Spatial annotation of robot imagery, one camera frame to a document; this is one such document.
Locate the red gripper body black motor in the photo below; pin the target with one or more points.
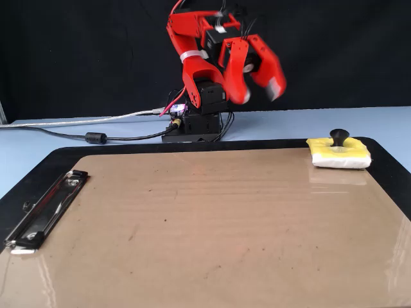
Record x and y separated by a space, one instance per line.
253 62

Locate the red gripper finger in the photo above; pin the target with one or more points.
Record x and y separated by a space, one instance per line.
273 73
236 83

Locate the yellow sponge with black knob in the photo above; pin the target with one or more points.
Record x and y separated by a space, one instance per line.
340 158

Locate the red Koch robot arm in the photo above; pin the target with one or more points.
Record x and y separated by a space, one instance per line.
192 70

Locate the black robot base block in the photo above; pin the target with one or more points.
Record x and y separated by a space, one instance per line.
199 126

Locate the controller circuit board with LED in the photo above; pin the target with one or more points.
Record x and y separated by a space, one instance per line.
178 109

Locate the brown clipboard board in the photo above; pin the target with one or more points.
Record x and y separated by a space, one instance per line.
224 240

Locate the black rectangular mat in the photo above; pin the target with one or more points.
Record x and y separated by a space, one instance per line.
192 146

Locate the black backdrop cloth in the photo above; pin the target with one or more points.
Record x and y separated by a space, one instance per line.
80 48

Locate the silver metal clipboard clip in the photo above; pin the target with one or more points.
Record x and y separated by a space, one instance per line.
48 208

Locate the grey metal frame post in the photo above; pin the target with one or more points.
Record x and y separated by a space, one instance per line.
2 112

